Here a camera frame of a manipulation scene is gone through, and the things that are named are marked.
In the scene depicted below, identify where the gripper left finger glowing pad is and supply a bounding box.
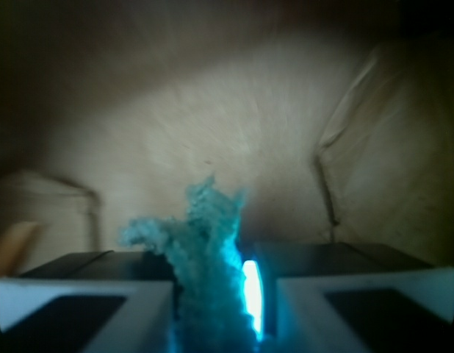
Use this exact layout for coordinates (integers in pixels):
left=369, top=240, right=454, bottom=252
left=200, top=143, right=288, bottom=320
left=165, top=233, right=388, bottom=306
left=0, top=251, right=176, bottom=352

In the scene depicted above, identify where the blue-green knitted cloth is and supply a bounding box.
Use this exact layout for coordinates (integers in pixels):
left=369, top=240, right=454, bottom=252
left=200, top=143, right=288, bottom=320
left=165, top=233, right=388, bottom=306
left=119, top=176, right=259, bottom=352

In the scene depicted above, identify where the brown crumpled paper bag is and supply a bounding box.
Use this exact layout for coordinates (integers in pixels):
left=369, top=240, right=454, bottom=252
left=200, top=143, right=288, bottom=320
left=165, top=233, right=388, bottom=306
left=0, top=32, right=454, bottom=269

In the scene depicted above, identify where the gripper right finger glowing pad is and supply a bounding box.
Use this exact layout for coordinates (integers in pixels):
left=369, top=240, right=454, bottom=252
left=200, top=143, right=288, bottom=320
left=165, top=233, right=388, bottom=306
left=245, top=242, right=454, bottom=352

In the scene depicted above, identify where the wooden spoon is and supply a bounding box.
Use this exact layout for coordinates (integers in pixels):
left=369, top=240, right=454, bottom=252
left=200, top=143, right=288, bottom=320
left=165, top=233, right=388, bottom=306
left=0, top=221, right=42, bottom=278

